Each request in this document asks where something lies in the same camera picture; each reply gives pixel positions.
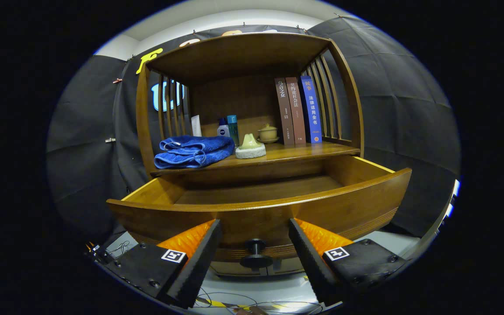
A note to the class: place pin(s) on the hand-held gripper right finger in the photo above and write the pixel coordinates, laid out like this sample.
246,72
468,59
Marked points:
313,264

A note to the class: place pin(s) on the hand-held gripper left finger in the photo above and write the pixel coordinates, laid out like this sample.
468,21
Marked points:
199,264

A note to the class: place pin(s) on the black drawer knob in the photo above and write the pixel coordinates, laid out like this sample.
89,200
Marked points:
256,261

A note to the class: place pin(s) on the wooden drawer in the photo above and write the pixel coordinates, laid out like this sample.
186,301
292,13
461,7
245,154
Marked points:
256,223

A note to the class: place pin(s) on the pale green white ornament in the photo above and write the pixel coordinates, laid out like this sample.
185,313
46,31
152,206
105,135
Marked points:
250,151

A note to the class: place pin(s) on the wooden cabinet door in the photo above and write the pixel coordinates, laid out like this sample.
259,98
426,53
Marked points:
287,265
230,269

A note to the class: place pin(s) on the wooden countertop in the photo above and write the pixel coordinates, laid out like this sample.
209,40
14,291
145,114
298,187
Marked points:
295,151

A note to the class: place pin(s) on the wooden cabinet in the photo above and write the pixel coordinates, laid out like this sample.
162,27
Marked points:
234,54

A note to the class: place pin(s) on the yellow black floor tape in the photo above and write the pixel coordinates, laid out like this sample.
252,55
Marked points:
217,303

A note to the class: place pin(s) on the blue towel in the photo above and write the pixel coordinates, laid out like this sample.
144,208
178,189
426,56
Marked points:
190,151

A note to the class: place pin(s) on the beige saucer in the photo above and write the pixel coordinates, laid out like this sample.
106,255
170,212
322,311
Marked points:
268,141

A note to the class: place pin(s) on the white bottle with blue cap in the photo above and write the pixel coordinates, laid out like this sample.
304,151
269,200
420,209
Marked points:
222,130

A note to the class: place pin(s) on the white tube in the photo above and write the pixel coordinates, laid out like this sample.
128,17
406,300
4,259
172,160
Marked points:
196,127

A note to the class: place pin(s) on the teal clear bottle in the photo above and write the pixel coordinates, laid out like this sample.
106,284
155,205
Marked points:
233,129

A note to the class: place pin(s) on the beige lidded teacup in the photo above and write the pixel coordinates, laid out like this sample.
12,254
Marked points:
268,132

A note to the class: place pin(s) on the reddish brown book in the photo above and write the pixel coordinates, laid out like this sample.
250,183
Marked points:
296,113

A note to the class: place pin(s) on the blue book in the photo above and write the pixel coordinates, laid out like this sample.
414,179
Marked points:
312,111

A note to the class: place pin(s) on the dark brown book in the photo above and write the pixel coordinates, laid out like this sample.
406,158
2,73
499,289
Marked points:
285,113

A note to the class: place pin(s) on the black backdrop cloth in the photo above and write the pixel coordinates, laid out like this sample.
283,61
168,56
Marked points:
409,109

